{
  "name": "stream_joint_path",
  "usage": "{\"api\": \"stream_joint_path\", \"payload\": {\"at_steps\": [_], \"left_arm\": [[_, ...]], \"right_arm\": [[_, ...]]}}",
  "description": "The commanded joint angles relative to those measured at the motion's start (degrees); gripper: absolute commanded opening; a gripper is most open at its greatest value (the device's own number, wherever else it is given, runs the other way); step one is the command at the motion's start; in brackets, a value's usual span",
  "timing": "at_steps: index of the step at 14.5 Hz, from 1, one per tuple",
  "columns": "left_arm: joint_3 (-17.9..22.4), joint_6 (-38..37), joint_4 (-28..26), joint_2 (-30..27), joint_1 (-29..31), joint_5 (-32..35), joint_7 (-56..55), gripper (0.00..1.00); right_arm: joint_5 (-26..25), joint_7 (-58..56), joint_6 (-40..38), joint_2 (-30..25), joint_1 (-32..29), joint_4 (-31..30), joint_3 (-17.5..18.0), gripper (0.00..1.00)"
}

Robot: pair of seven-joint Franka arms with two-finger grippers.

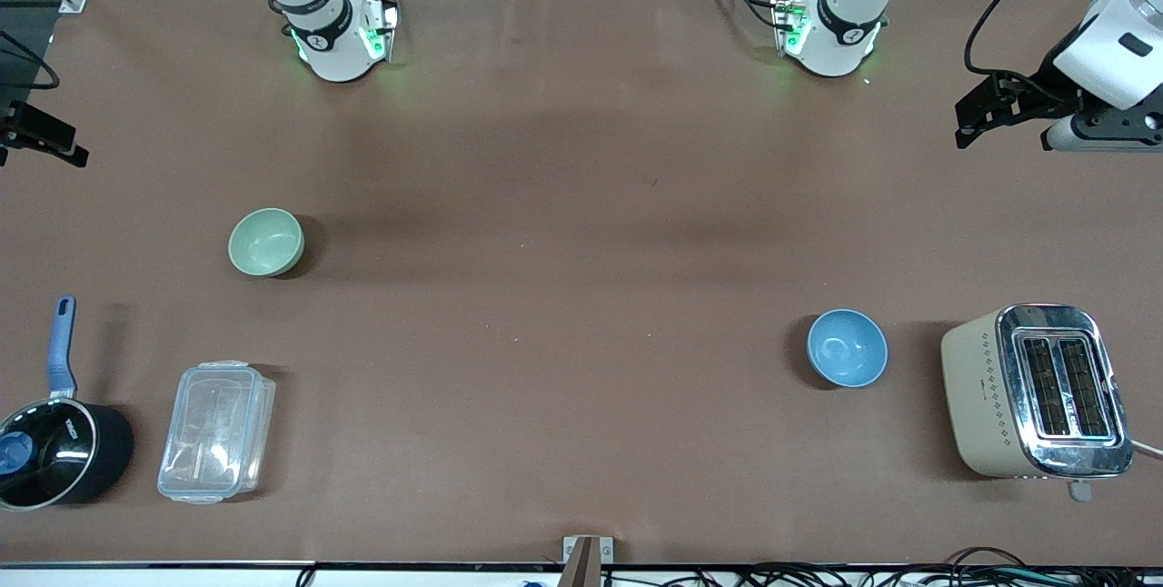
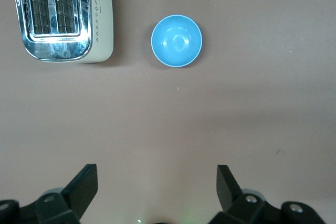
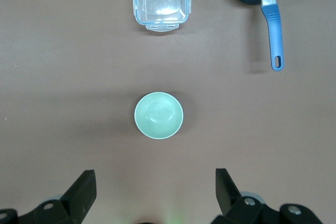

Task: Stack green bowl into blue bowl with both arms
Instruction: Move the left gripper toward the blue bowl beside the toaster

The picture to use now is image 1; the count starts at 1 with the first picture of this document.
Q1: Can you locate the blue bowl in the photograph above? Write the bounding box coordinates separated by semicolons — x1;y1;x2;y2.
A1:
807;309;889;389

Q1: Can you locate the clear plastic food container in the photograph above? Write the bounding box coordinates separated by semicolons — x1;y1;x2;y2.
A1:
157;361;277;506

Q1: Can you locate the glass lid with blue knob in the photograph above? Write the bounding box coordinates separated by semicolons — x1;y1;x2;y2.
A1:
0;400;96;510

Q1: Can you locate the beige chrome toaster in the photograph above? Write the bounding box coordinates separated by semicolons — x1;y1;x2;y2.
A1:
940;303;1135;503

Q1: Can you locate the black cable loop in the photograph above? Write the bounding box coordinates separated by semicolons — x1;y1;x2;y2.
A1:
0;28;61;91

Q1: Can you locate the black saucepan with blue handle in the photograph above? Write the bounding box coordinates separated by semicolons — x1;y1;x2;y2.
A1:
0;295;135;512

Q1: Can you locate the black cable bundle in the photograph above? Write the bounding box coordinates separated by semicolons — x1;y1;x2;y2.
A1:
718;547;1163;587

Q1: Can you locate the green bowl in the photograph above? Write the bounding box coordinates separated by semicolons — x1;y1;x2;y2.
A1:
228;208;305;278

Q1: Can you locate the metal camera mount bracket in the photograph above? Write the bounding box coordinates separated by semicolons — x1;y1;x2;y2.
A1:
562;535;615;587

